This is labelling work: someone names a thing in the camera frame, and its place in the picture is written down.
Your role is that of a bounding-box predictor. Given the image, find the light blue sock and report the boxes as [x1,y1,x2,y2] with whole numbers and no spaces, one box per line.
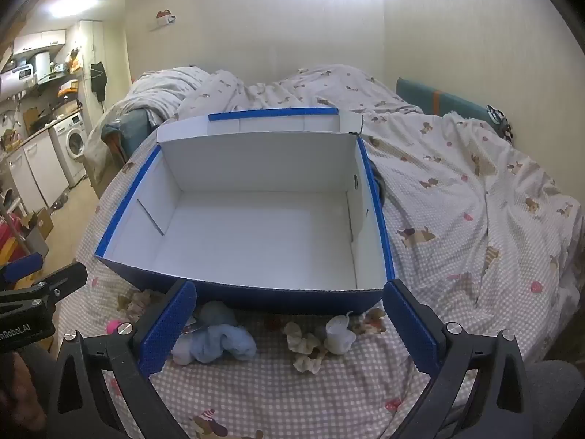
[171,324,258,367]

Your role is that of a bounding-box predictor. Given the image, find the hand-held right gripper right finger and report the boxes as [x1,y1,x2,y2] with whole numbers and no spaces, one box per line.
[383,278,535,439]

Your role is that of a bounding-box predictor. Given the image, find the black and white plush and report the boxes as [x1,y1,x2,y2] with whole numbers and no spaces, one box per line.
[487,105,515,140]

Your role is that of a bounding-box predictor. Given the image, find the red crate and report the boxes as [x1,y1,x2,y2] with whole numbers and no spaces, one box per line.
[0,217,21,261]

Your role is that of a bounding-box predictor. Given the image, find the blue and white cardboard box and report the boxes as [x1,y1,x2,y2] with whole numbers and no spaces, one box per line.
[94,107,396,316]

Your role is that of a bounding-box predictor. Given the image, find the beige lace scrunchie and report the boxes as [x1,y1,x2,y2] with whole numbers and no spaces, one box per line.
[282,321,327,373]
[118,289,170,323]

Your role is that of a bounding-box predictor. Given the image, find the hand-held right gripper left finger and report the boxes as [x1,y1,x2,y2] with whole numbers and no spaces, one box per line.
[46,279,198,439]

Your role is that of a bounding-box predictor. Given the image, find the grey-blue rolled sock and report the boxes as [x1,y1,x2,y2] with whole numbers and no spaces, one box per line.
[197,301,237,330]

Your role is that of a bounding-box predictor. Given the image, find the teal orange cushion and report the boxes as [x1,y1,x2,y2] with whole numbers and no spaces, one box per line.
[103,107,163,165]

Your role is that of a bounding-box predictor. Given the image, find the tall white cabinet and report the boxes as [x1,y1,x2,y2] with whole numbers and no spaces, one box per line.
[78,20,103,115]

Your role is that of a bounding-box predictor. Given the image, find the white wall cabinets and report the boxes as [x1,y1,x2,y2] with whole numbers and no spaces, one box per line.
[13,30,67,58]

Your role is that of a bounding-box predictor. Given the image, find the white water heater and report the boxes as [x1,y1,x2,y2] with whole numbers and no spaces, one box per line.
[32,52,51,84]

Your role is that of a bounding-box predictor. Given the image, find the white washing machine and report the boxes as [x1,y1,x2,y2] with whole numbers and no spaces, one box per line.
[49,112,88,188]

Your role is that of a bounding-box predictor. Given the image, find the white sock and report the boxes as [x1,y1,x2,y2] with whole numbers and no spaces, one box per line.
[324,312,357,356]

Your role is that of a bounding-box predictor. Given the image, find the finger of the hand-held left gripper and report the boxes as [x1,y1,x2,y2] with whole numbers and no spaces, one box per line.
[32,263,88,305]
[0,252,44,286]

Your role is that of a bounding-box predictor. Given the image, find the open cardboard box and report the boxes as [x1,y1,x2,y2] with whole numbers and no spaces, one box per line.
[20,208,54,257]

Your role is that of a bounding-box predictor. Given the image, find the black hanging garment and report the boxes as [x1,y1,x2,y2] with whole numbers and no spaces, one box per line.
[90,60,108,101]

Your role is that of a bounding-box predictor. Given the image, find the white base cabinets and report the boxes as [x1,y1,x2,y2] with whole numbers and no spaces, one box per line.
[7,137,62,213]

